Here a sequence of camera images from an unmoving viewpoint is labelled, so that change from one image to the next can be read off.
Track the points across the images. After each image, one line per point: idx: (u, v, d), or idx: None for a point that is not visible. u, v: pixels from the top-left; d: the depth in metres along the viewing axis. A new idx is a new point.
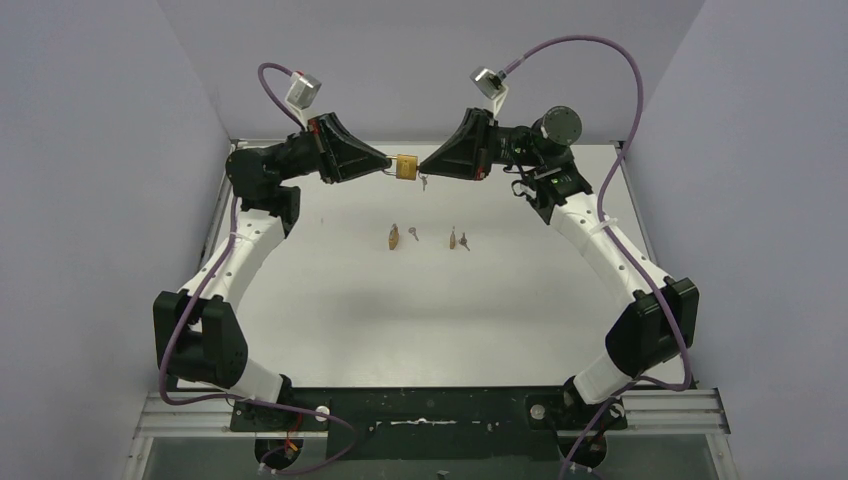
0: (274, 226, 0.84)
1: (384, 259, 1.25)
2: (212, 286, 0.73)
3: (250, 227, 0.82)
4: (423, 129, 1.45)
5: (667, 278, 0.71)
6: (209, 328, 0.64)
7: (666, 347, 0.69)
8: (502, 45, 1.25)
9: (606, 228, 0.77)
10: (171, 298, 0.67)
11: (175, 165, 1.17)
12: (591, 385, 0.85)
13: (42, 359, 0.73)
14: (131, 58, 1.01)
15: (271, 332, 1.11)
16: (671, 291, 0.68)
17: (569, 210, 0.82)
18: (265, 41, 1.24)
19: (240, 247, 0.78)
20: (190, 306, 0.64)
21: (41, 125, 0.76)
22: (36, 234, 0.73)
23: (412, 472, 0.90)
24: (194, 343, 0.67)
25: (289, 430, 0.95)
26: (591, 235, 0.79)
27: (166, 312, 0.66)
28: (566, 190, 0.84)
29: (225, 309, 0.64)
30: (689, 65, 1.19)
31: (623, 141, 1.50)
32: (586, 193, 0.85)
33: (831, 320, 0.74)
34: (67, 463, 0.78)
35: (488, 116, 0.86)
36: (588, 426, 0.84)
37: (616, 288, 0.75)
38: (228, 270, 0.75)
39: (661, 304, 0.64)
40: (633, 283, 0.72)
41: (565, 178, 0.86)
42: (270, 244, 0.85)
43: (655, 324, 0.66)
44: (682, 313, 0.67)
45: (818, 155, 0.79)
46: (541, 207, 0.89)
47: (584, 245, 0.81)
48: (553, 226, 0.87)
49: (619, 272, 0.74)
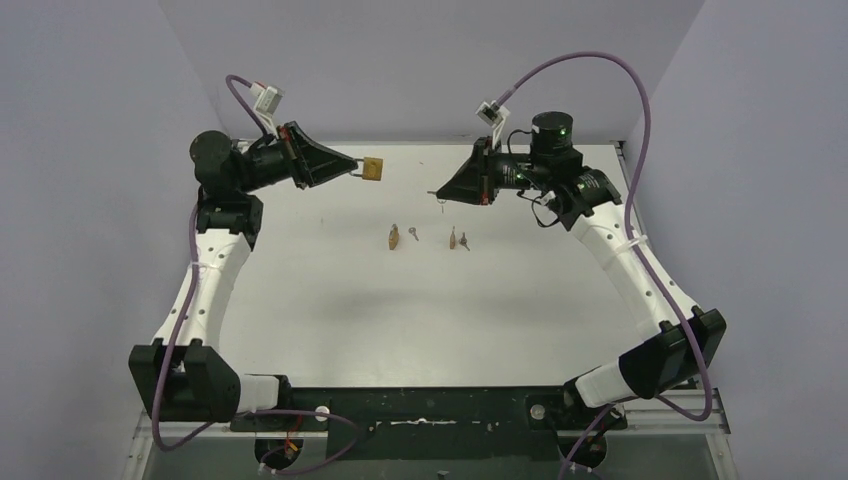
0: (238, 245, 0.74)
1: (384, 258, 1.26)
2: (186, 329, 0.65)
3: (212, 252, 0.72)
4: (423, 129, 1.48)
5: (695, 307, 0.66)
6: (195, 373, 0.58)
7: (685, 371, 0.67)
8: (501, 45, 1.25)
9: (635, 247, 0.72)
10: (146, 352, 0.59)
11: (174, 166, 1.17)
12: (594, 391, 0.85)
13: (41, 359, 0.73)
14: (129, 59, 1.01)
15: (271, 333, 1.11)
16: (698, 322, 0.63)
17: (596, 223, 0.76)
18: (265, 42, 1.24)
19: (208, 280, 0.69)
20: (167, 357, 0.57)
21: (39, 125, 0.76)
22: (38, 234, 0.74)
23: (411, 472, 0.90)
24: (181, 384, 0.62)
25: (289, 430, 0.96)
26: (617, 253, 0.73)
27: (144, 366, 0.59)
28: (590, 196, 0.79)
29: (208, 357, 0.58)
30: (688, 66, 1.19)
31: (623, 142, 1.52)
32: (613, 202, 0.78)
33: (830, 322, 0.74)
34: (66, 464, 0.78)
35: (485, 145, 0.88)
36: (589, 426, 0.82)
37: (639, 311, 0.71)
38: (200, 308, 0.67)
39: (689, 339, 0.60)
40: (660, 313, 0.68)
41: (591, 183, 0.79)
42: (236, 267, 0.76)
43: (678, 358, 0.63)
44: (706, 345, 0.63)
45: (812, 157, 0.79)
46: (560, 211, 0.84)
47: (609, 261, 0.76)
48: (573, 234, 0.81)
49: (644, 297, 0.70)
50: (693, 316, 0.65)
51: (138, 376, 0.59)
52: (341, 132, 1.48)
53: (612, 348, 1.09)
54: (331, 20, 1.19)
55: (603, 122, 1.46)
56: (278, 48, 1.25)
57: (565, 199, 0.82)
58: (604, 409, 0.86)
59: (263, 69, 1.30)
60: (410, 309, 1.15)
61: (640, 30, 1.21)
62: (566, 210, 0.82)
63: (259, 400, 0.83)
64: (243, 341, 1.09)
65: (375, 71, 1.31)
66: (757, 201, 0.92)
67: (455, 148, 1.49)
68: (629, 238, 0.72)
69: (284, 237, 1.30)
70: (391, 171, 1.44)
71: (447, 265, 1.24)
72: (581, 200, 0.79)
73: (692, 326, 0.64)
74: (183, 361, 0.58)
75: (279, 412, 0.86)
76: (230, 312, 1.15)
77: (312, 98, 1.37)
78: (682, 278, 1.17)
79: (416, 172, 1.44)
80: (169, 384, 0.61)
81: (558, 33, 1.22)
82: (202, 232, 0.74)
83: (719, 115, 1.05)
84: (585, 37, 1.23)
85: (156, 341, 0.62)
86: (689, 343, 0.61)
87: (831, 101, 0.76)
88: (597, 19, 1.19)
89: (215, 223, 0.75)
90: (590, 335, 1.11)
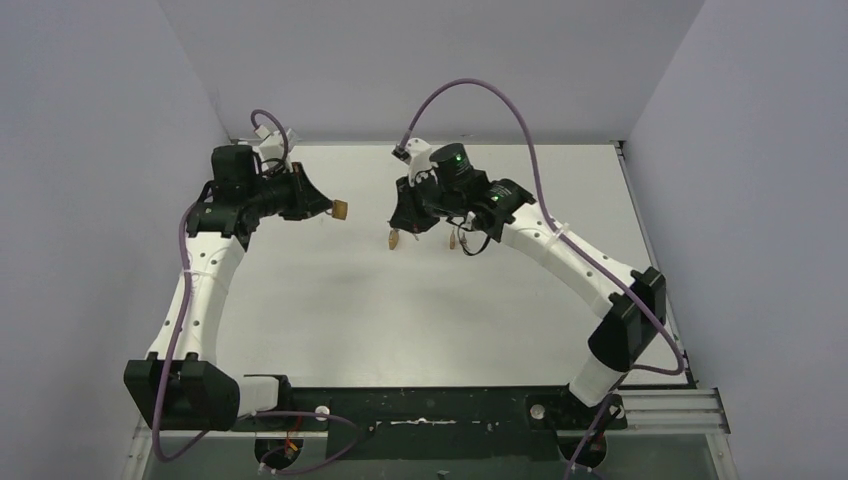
0: (230, 249, 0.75)
1: (384, 259, 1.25)
2: (182, 343, 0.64)
3: (204, 259, 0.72)
4: (423, 129, 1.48)
5: (633, 271, 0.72)
6: (192, 388, 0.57)
7: (646, 333, 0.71)
8: (501, 46, 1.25)
9: (562, 236, 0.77)
10: (143, 366, 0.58)
11: (174, 166, 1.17)
12: (588, 387, 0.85)
13: (42, 360, 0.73)
14: (129, 60, 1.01)
15: (272, 333, 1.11)
16: (642, 283, 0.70)
17: (520, 227, 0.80)
18: (264, 42, 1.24)
19: (200, 290, 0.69)
20: (163, 373, 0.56)
21: (39, 126, 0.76)
22: (39, 237, 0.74)
23: (411, 472, 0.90)
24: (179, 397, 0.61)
25: (289, 429, 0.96)
26: (549, 246, 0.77)
27: (139, 382, 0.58)
28: (507, 205, 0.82)
29: (204, 374, 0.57)
30: (687, 66, 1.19)
31: (622, 142, 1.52)
32: (528, 202, 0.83)
33: (830, 322, 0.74)
34: (67, 464, 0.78)
35: (406, 181, 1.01)
36: (591, 426, 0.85)
37: (589, 294, 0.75)
38: (194, 319, 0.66)
39: (641, 306, 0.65)
40: (606, 288, 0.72)
41: (503, 193, 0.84)
42: (230, 272, 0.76)
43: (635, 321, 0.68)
44: (654, 302, 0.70)
45: (809, 158, 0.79)
46: (486, 228, 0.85)
47: (545, 257, 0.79)
48: (505, 244, 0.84)
49: (588, 278, 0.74)
50: (634, 280, 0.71)
51: (135, 392, 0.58)
52: (341, 131, 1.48)
53: None
54: (331, 21, 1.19)
55: (603, 122, 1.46)
56: (278, 48, 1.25)
57: (485, 213, 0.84)
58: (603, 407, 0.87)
59: (263, 69, 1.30)
60: (409, 308, 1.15)
61: (639, 30, 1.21)
62: (491, 225, 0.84)
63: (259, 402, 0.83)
64: (244, 342, 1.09)
65: (374, 71, 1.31)
66: (756, 201, 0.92)
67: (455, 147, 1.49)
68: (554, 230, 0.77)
69: (284, 237, 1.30)
70: (391, 170, 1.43)
71: (445, 265, 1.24)
72: (501, 209, 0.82)
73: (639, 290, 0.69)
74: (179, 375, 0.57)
75: (279, 412, 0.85)
76: (230, 312, 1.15)
77: (312, 98, 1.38)
78: (682, 278, 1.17)
79: None
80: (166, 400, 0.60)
81: (558, 34, 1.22)
82: (194, 237, 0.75)
83: (718, 116, 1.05)
84: (585, 37, 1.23)
85: (151, 355, 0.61)
86: (642, 309, 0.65)
87: (826, 103, 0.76)
88: (597, 21, 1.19)
89: (206, 224, 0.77)
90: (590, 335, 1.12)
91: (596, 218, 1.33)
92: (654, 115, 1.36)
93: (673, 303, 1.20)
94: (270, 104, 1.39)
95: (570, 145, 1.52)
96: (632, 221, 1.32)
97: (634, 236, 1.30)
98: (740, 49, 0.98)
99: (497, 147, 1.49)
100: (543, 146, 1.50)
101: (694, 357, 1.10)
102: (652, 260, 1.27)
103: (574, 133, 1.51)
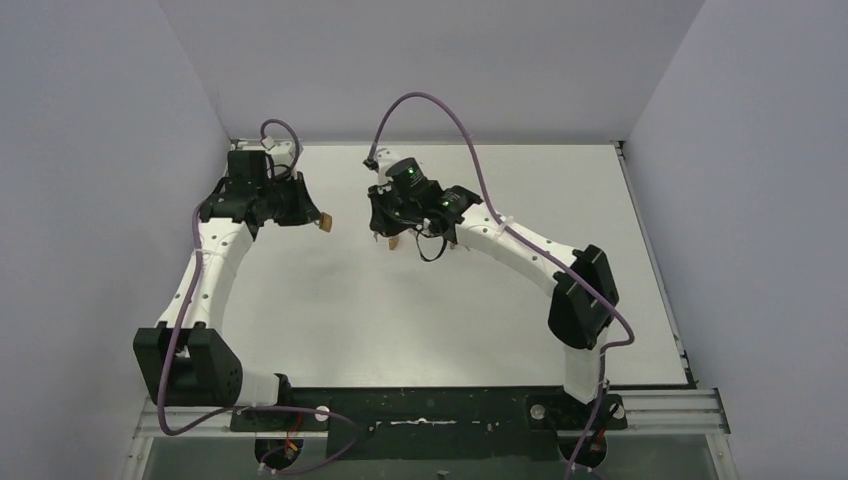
0: (239, 233, 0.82)
1: (384, 260, 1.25)
2: (191, 312, 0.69)
3: (216, 241, 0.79)
4: (424, 129, 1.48)
5: (574, 252, 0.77)
6: (199, 356, 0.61)
7: (600, 311, 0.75)
8: (501, 47, 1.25)
9: (507, 227, 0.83)
10: (151, 335, 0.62)
11: (174, 167, 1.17)
12: (579, 384, 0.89)
13: (42, 360, 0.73)
14: (129, 60, 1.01)
15: (272, 331, 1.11)
16: (583, 260, 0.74)
17: (469, 225, 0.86)
18: (264, 43, 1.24)
19: (211, 267, 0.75)
20: (173, 340, 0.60)
21: (39, 127, 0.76)
22: (39, 237, 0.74)
23: (412, 472, 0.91)
24: (184, 371, 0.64)
25: (289, 430, 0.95)
26: (496, 239, 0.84)
27: (148, 350, 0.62)
28: (458, 207, 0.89)
29: (210, 340, 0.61)
30: (686, 67, 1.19)
31: (623, 142, 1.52)
32: (477, 203, 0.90)
33: (831, 323, 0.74)
34: (67, 464, 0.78)
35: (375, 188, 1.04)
36: (588, 425, 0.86)
37: (537, 276, 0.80)
38: (204, 292, 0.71)
39: (579, 282, 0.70)
40: (550, 268, 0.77)
41: (453, 198, 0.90)
42: (237, 256, 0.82)
43: (582, 298, 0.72)
44: (599, 277, 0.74)
45: (809, 158, 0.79)
46: (444, 231, 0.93)
47: (496, 250, 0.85)
48: (461, 244, 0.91)
49: (534, 262, 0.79)
50: (575, 260, 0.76)
51: (144, 360, 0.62)
52: (341, 131, 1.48)
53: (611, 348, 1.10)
54: (331, 22, 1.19)
55: (603, 122, 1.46)
56: (278, 48, 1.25)
57: (439, 217, 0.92)
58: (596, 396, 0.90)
59: (263, 70, 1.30)
60: (409, 308, 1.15)
61: (639, 31, 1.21)
62: (447, 228, 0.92)
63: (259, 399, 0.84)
64: (244, 340, 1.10)
65: (374, 72, 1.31)
66: (756, 202, 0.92)
67: (455, 147, 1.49)
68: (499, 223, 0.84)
69: (284, 238, 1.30)
70: None
71: (445, 266, 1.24)
72: (452, 212, 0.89)
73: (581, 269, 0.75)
74: (187, 344, 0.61)
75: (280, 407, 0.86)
76: (230, 311, 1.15)
77: (312, 98, 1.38)
78: (681, 278, 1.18)
79: None
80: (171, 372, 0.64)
81: (557, 34, 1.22)
82: (207, 221, 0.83)
83: (717, 116, 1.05)
84: (585, 38, 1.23)
85: (161, 324, 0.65)
86: (580, 283, 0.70)
87: (826, 104, 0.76)
88: (597, 21, 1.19)
89: (218, 212, 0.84)
90: None
91: (596, 219, 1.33)
92: (653, 115, 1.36)
93: (673, 303, 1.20)
94: (270, 104, 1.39)
95: (571, 145, 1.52)
96: (632, 221, 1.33)
97: (634, 236, 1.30)
98: (739, 50, 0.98)
99: (498, 147, 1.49)
100: (543, 146, 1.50)
101: (694, 357, 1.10)
102: (652, 260, 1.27)
103: (574, 133, 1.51)
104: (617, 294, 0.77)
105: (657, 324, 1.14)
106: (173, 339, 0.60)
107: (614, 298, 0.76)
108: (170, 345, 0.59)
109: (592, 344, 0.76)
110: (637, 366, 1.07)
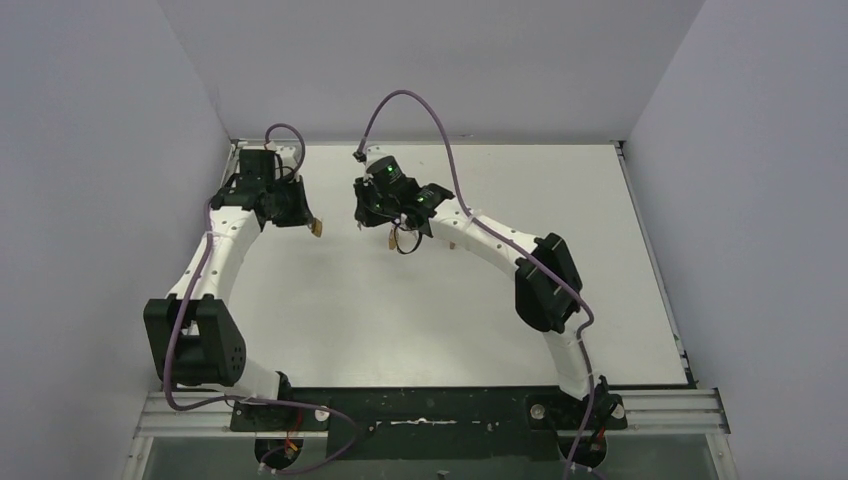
0: (247, 220, 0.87)
1: (384, 259, 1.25)
2: (200, 286, 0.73)
3: (226, 225, 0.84)
4: (423, 129, 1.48)
5: (535, 240, 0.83)
6: (206, 327, 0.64)
7: (565, 296, 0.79)
8: (501, 46, 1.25)
9: (474, 219, 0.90)
10: (161, 304, 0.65)
11: (174, 166, 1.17)
12: (575, 381, 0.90)
13: (41, 360, 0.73)
14: (128, 59, 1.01)
15: (274, 330, 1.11)
16: (543, 247, 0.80)
17: (441, 218, 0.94)
18: (264, 42, 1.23)
19: (220, 247, 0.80)
20: (182, 310, 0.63)
21: (38, 126, 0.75)
22: (38, 237, 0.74)
23: (412, 472, 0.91)
24: (191, 346, 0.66)
25: (289, 430, 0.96)
26: (464, 230, 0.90)
27: (157, 319, 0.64)
28: (432, 202, 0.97)
29: (218, 309, 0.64)
30: (687, 66, 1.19)
31: (622, 142, 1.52)
32: (449, 198, 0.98)
33: (832, 323, 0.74)
34: (66, 464, 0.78)
35: (359, 182, 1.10)
36: (582, 426, 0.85)
37: (502, 263, 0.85)
38: (213, 269, 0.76)
39: (537, 265, 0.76)
40: (513, 254, 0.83)
41: (428, 195, 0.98)
42: (244, 242, 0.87)
43: (543, 280, 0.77)
44: (560, 263, 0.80)
45: (810, 158, 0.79)
46: (419, 225, 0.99)
47: (466, 240, 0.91)
48: (436, 236, 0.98)
49: (499, 250, 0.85)
50: (536, 247, 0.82)
51: (153, 330, 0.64)
52: (341, 131, 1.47)
53: (611, 348, 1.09)
54: (331, 22, 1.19)
55: (603, 121, 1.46)
56: (278, 48, 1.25)
57: (414, 213, 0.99)
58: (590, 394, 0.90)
59: (263, 69, 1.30)
60: (409, 308, 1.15)
61: (640, 31, 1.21)
62: (422, 223, 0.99)
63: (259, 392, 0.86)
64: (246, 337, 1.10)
65: (374, 71, 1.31)
66: (756, 202, 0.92)
67: (455, 147, 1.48)
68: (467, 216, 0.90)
69: (285, 238, 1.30)
70: None
71: (445, 265, 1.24)
72: (425, 208, 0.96)
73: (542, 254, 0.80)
74: (195, 314, 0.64)
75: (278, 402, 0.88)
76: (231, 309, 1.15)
77: (312, 98, 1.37)
78: (681, 278, 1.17)
79: (414, 170, 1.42)
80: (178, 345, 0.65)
81: (558, 34, 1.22)
82: (218, 209, 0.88)
83: (718, 116, 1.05)
84: (585, 37, 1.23)
85: (171, 296, 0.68)
86: (538, 267, 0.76)
87: (827, 104, 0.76)
88: (597, 20, 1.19)
89: (228, 200, 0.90)
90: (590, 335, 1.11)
91: (596, 219, 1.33)
92: (654, 115, 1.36)
93: (673, 303, 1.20)
94: (270, 104, 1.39)
95: (571, 145, 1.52)
96: (632, 221, 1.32)
97: (634, 236, 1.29)
98: (739, 50, 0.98)
99: (498, 147, 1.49)
100: (543, 146, 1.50)
101: (695, 357, 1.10)
102: (652, 260, 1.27)
103: (574, 133, 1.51)
104: (579, 279, 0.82)
105: (658, 323, 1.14)
106: (182, 308, 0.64)
107: (576, 283, 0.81)
108: (180, 313, 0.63)
109: (559, 329, 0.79)
110: (637, 366, 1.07)
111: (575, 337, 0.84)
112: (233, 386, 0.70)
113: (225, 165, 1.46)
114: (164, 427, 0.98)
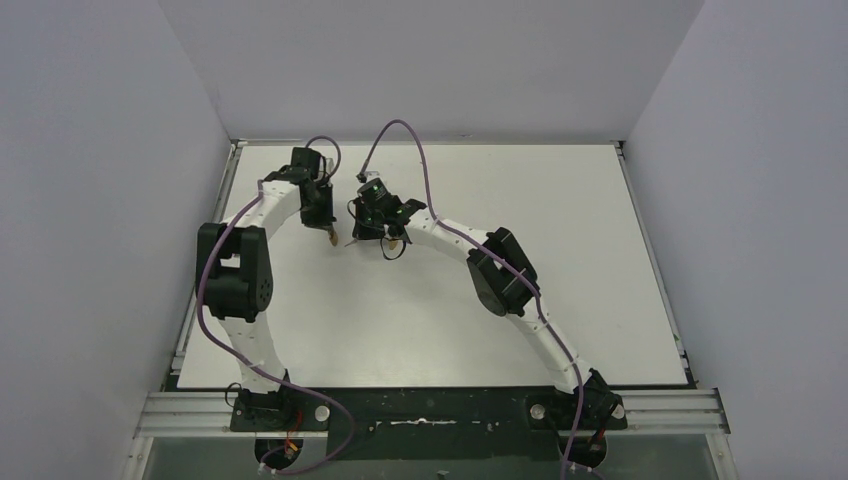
0: (293, 191, 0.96)
1: (385, 260, 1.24)
2: (247, 221, 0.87)
3: (274, 190, 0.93)
4: (423, 129, 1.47)
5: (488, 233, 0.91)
6: (246, 250, 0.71)
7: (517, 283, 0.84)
8: (502, 46, 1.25)
9: (438, 223, 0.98)
10: (212, 227, 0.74)
11: (175, 166, 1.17)
12: (559, 374, 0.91)
13: (41, 364, 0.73)
14: (129, 61, 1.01)
15: (287, 325, 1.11)
16: (494, 239, 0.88)
17: (413, 224, 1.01)
18: (263, 41, 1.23)
19: (270, 199, 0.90)
20: (227, 233, 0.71)
21: (37, 126, 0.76)
22: (36, 241, 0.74)
23: (412, 472, 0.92)
24: (228, 271, 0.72)
25: (289, 430, 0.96)
26: (432, 231, 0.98)
27: (207, 239, 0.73)
28: (405, 211, 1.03)
29: (260, 233, 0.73)
30: (686, 67, 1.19)
31: (622, 142, 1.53)
32: (421, 208, 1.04)
33: (830, 324, 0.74)
34: (66, 465, 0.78)
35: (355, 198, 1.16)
36: (574, 425, 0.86)
37: (461, 256, 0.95)
38: (261, 213, 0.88)
39: (486, 253, 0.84)
40: (467, 246, 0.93)
41: (405, 206, 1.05)
42: (287, 207, 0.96)
43: (493, 268, 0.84)
44: (508, 254, 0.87)
45: (809, 161, 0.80)
46: (399, 235, 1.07)
47: (433, 241, 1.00)
48: (415, 241, 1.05)
49: (457, 245, 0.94)
50: (488, 238, 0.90)
51: (201, 248, 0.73)
52: (341, 131, 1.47)
53: (611, 348, 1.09)
54: (330, 22, 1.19)
55: (603, 121, 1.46)
56: (278, 48, 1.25)
57: (393, 224, 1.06)
58: (578, 388, 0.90)
59: (262, 69, 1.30)
60: (410, 307, 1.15)
61: (640, 31, 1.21)
62: (401, 232, 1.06)
63: (267, 363, 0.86)
64: None
65: (373, 71, 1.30)
66: (756, 202, 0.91)
67: (455, 146, 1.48)
68: (433, 218, 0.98)
69: (291, 232, 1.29)
70: (392, 168, 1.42)
71: (447, 264, 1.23)
72: (401, 217, 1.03)
73: (494, 245, 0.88)
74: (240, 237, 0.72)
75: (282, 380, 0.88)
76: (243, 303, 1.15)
77: (312, 98, 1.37)
78: (682, 279, 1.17)
79: (415, 170, 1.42)
80: (218, 266, 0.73)
81: (556, 36, 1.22)
82: (269, 180, 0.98)
83: (717, 116, 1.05)
84: (584, 38, 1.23)
85: (223, 224, 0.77)
86: (488, 255, 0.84)
87: (828, 105, 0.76)
88: (597, 19, 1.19)
89: (281, 178, 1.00)
90: (591, 334, 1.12)
91: (595, 218, 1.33)
92: (654, 115, 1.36)
93: (673, 303, 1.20)
94: (270, 103, 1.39)
95: (571, 144, 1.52)
96: (631, 222, 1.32)
97: (634, 236, 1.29)
98: (738, 51, 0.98)
99: (497, 146, 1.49)
100: (543, 145, 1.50)
101: (695, 357, 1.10)
102: (653, 261, 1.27)
103: (574, 134, 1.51)
104: (533, 269, 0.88)
105: (658, 323, 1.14)
106: (227, 232, 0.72)
107: (530, 273, 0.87)
108: (227, 233, 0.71)
109: (518, 311, 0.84)
110: (637, 366, 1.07)
111: (540, 320, 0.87)
112: (253, 319, 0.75)
113: (226, 164, 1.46)
114: (163, 425, 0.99)
